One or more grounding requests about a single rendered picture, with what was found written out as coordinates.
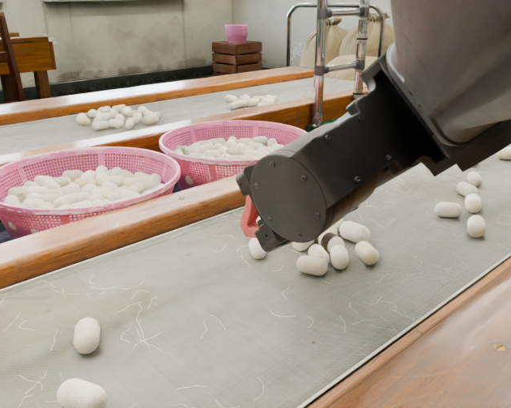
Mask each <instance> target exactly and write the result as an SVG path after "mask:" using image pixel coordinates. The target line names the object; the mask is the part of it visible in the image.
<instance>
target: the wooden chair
mask: <svg viewBox="0 0 511 408"><path fill-rule="evenodd" d="M0 35H1V38H2V45H3V48H4V52H1V53H0V63H1V62H7V65H8V68H9V71H10V75H11V82H12V87H13V92H14V96H15V101H11V102H7V103H4V104H9V103H15V102H21V101H27V100H25V96H24V92H23V85H22V81H21V77H20V73H19V67H18V64H17V61H16V58H15V53H14V50H13V46H12V43H11V38H10V34H9V31H8V27H7V24H6V18H5V15H4V12H0Z"/></svg>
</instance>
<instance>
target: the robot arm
mask: <svg viewBox="0 0 511 408"><path fill-rule="evenodd" d="M390 5H391V13H392V21H393V29H394V42H393V43H392V44H391V45H390V47H389V48H388V49H387V50H386V51H385V52H384V53H383V54H382V55H381V56H380V57H379V58H378V59H377V60H376V61H375V62H373V63H372V64H371V65H370V66H369V67H368V68H367V69H366V70H365V71H364V72H362V73H361V74H360V77H361V78H362V80H363V81H364V83H365V84H366V86H367V88H368V93H367V94H365V95H363V96H361V97H360V98H358V99H356V100H354V101H352V102H351V103H350V104H349V105H348V106H347V107H346V110H347V113H345V114H344V115H343V116H341V117H340V118H339V119H338V120H337V121H335V122H334V123H330V124H325V125H322V126H320V127H318V128H316V129H315V130H312V131H311V132H309V133H307V134H305V135H303V136H302V137H300V138H298V139H296V140H294V141H292V142H290V143H288V144H287V145H285V146H283V147H281V148H279V149H278V150H276V151H273V152H272V153H270V154H269V155H266V156H264V157H263V158H261V159H260V160H259V161H258V162H257V163H256V164H254V165H251V166H248V167H246V168H244V169H243V170H242V171H241V172H239V173H238V174H237V175H236V183H237V184H238V186H239V188H240V190H241V192H242V194H243V196H244V197H245V196H246V203H245V208H244V211H243V215H242V217H241V222H240V226H241V229H242V231H243V232H244V234H245V236H247V237H252V238H257V239H258V242H259V244H260V245H261V247H262V249H263V250H264V251H265V252H271V251H273V250H275V249H278V248H280V247H282V246H284V245H287V244H290V243H292V242H296V243H306V242H310V241H312V240H315V239H316V238H317V237H319V236H320V235H321V234H322V233H323V232H325V231H326V230H327V229H329V228H330V227H332V226H333V225H334V224H335V223H337V222H338V221H339V220H340V219H342V218H343V217H344V216H345V215H347V214H349V213H351V212H352V211H354V210H357V209H358V207H359V205H360V204H361V203H362V202H364V201H365V200H366V199H368V198H369V197H370V196H371V195H372V194H373V192H374V190H375V189H376V188H378V187H379V186H381V185H383V184H385V183H386V182H388V181H391V180H392V179H394V178H395V177H397V176H399V175H401V174H403V173H404V172H406V171H408V170H409V169H411V168H413V167H414V166H416V165H418V164H420V163H422V164H423V165H424V166H425V167H426V168H428V169H429V171H430V172H431V173H432V174H433V175H434V176H437V175H438V174H440V173H442V172H443V171H445V170H447V169H448V168H451V167H452V166H454V165H455V164H457V166H458V167H459V168H460V169H461V171H462V172H465V171H466V170H467V169H469V168H471V167H473V166H475V165H476V164H478V163H480V162H482V161H484V160H485V159H487V158H489V157H490V156H492V155H494V154H495V153H497V152H499V151H501V150H502V149H504V148H506V147H507V146H508V145H510V144H511V0H390ZM258 216H259V217H260V219H259V220H258V223H257V221H256V220H257V218H258Z"/></svg>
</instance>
